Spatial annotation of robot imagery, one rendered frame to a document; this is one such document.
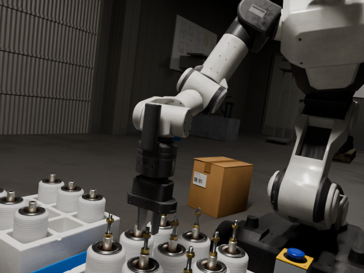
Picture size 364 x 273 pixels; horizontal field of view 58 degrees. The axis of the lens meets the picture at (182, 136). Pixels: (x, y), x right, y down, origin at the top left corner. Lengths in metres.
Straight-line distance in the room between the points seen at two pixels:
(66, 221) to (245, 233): 0.64
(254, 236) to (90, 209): 0.58
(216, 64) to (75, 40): 3.73
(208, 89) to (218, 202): 1.10
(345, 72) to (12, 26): 3.58
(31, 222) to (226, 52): 0.75
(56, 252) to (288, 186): 0.73
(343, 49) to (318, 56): 0.06
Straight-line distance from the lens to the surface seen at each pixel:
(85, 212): 1.23
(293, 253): 0.84
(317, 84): 1.09
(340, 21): 0.99
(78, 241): 1.17
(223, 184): 1.90
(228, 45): 1.00
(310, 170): 1.07
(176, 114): 0.69
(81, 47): 4.66
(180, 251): 0.91
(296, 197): 1.04
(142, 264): 0.82
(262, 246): 1.23
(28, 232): 1.09
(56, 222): 1.26
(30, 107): 4.26
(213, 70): 0.97
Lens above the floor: 0.64
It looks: 6 degrees down
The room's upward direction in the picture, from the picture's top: 8 degrees clockwise
